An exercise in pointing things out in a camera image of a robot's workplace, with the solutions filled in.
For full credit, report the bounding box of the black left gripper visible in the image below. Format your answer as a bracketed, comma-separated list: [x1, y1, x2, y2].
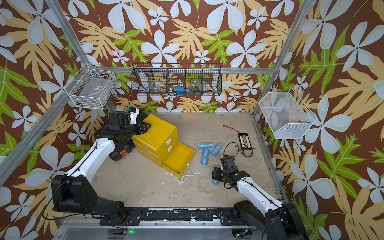
[121, 121, 152, 139]

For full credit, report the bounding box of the white mesh basket right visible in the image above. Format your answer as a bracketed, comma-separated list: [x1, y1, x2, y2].
[259, 89, 317, 140]

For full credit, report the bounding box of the black wire basket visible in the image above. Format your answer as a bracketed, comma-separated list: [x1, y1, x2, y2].
[130, 63, 223, 97]

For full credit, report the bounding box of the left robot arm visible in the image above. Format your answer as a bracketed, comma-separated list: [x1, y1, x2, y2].
[51, 107, 151, 220]

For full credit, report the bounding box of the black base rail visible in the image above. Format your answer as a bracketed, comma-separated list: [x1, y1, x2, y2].
[100, 200, 265, 228]

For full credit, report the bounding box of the yellow plastic drawer cabinet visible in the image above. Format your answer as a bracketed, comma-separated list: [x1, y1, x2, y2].
[132, 115, 179, 167]

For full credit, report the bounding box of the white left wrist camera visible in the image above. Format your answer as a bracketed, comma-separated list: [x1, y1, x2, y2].
[128, 107, 140, 125]

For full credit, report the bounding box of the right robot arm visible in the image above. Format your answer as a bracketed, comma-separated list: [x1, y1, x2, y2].
[212, 155, 309, 240]

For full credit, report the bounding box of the white wire basket left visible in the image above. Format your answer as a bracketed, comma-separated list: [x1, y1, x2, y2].
[67, 64, 117, 110]

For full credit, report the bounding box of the yellow bottom drawer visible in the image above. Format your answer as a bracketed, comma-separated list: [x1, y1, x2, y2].
[161, 143, 196, 179]

